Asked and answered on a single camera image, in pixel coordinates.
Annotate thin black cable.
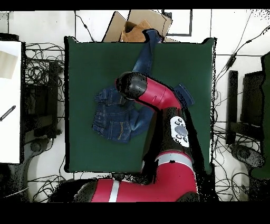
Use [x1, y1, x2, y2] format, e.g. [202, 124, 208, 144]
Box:
[74, 10, 95, 42]

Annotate black threaded rod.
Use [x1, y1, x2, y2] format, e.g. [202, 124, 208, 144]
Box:
[0, 105, 17, 122]

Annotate brown cardboard box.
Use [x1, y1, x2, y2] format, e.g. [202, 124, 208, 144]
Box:
[102, 9, 180, 43]

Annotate tangled black cables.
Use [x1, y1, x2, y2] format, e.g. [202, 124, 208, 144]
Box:
[27, 172, 70, 202]
[210, 122, 252, 201]
[24, 42, 66, 102]

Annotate black rectangular frame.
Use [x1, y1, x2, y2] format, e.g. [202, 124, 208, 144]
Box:
[161, 9, 193, 37]

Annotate white table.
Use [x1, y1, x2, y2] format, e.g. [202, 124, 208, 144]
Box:
[0, 40, 22, 164]

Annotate black cable with adapter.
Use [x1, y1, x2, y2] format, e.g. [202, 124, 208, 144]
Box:
[215, 25, 270, 85]

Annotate blue denim jeans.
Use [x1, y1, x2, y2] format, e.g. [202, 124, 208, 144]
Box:
[92, 28, 195, 144]

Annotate beige paper sheet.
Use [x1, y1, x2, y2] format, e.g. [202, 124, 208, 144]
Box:
[0, 50, 18, 80]

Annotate dark green table cloth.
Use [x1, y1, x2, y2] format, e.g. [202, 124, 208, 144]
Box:
[63, 35, 217, 173]

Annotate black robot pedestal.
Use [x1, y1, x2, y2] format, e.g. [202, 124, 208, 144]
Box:
[111, 172, 148, 184]

